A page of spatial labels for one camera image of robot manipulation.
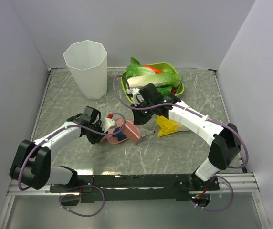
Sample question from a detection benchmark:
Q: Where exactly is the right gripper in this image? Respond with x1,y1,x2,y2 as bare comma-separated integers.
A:
131,99,155,125

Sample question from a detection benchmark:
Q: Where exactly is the pink dustpan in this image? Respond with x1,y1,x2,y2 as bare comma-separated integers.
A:
106,118,128,145

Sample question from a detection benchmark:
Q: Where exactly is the pink hand brush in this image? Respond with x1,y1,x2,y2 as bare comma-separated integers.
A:
122,120,141,144

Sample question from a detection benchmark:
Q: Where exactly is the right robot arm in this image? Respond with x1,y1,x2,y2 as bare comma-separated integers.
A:
126,83,242,190

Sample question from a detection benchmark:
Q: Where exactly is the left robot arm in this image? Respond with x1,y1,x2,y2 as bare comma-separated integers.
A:
9,106,116,192

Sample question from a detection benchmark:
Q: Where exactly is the grey paper scrap left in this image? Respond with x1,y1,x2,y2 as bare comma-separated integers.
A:
140,128,155,137

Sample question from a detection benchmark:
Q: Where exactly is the dark blue paper scrap left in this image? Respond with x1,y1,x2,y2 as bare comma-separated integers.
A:
113,127,127,141

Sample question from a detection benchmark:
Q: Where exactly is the yellow napa cabbage toy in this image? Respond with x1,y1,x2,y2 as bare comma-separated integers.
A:
156,116,189,137

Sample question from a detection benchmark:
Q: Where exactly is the large green cabbage toy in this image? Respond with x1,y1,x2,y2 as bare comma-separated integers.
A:
127,72,181,88

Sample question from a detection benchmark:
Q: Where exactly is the green leafy lettuce toy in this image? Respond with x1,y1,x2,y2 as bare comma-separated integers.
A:
126,57,155,78

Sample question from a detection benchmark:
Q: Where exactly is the orange carrot toy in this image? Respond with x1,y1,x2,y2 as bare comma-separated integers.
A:
144,65,164,73

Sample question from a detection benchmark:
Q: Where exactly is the green plastic tray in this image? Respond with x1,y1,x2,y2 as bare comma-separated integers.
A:
122,62,184,96

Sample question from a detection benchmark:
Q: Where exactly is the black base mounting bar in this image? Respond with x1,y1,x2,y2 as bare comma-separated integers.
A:
50,174,220,203

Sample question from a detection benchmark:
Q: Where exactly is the translucent white plastic bin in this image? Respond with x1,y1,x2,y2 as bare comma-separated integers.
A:
63,40,107,99

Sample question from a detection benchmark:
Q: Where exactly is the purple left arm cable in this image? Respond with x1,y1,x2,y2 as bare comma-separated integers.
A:
18,113,127,191

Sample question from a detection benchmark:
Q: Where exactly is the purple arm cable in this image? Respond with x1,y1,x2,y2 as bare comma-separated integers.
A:
112,74,249,170
18,113,127,191

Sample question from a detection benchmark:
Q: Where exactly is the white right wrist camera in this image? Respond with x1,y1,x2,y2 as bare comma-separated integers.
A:
126,88,144,106

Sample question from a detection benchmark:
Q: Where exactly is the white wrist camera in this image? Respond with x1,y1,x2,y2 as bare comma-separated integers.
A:
101,117,117,133
126,88,144,106

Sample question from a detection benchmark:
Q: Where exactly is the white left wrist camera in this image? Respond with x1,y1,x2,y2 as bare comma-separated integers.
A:
101,117,117,133

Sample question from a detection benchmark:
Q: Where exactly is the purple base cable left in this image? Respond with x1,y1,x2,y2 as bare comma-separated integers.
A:
59,185,106,217

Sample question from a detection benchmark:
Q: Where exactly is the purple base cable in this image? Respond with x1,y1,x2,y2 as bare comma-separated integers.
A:
190,175,235,213
59,185,106,217

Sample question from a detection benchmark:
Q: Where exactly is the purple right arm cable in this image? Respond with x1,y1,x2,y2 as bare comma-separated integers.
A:
112,74,249,170

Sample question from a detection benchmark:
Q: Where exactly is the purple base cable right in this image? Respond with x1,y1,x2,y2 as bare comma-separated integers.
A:
190,175,235,213

